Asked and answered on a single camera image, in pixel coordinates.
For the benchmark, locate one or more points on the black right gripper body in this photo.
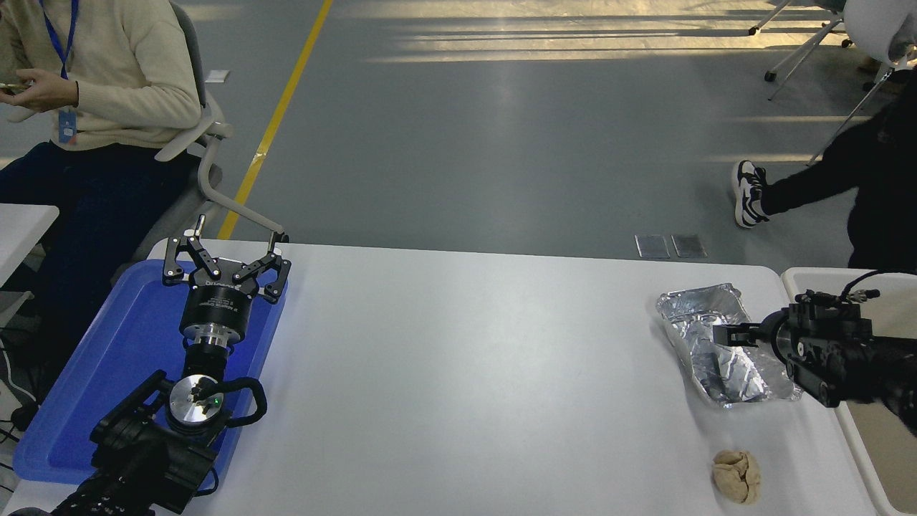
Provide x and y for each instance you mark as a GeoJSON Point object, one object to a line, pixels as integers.
{"type": "Point", "coordinates": [776, 335]}

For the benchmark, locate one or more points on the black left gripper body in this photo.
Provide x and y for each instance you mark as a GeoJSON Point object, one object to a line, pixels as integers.
{"type": "Point", "coordinates": [218, 304]}

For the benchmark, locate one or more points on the silver foil tray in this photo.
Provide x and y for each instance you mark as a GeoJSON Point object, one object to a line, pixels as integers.
{"type": "Point", "coordinates": [698, 315]}

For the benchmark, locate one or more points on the phone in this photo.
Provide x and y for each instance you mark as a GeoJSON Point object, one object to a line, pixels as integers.
{"type": "Point", "coordinates": [14, 87]}

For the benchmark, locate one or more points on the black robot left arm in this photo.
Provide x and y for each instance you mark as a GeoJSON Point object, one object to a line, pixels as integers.
{"type": "Point", "coordinates": [136, 451]}

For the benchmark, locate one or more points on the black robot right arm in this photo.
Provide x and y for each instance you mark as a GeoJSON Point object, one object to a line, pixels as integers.
{"type": "Point", "coordinates": [845, 358]}

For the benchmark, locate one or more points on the metal floor plate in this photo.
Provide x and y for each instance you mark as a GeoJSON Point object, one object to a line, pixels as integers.
{"type": "Point", "coordinates": [689, 246]}
{"type": "Point", "coordinates": [652, 246]}

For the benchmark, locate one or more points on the person's hand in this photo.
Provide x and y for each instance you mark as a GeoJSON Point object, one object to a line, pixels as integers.
{"type": "Point", "coordinates": [46, 89]}

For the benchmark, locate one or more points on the grey office chair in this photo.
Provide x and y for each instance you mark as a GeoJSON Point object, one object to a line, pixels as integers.
{"type": "Point", "coordinates": [208, 179]}

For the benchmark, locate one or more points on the blue plastic tray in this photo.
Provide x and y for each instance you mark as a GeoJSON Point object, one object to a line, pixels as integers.
{"type": "Point", "coordinates": [107, 373]}

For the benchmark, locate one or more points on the crumpled tan paper ball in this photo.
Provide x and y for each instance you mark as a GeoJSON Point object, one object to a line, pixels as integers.
{"type": "Point", "coordinates": [736, 475]}

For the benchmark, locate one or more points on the large pale bin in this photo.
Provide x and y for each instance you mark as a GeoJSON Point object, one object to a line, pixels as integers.
{"type": "Point", "coordinates": [888, 473]}

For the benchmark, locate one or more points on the standing person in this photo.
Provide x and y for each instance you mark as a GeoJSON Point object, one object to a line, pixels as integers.
{"type": "Point", "coordinates": [874, 179]}

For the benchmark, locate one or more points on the white side table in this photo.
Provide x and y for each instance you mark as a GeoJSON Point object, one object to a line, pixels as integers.
{"type": "Point", "coordinates": [21, 229]}

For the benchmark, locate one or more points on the white paper scrap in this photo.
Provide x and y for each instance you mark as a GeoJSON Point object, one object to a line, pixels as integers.
{"type": "Point", "coordinates": [216, 75]}

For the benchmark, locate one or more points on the seated person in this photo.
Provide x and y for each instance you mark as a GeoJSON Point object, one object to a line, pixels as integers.
{"type": "Point", "coordinates": [122, 72]}

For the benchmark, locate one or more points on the white chair with metal legs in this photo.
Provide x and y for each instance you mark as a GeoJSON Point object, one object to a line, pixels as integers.
{"type": "Point", "coordinates": [870, 25]}

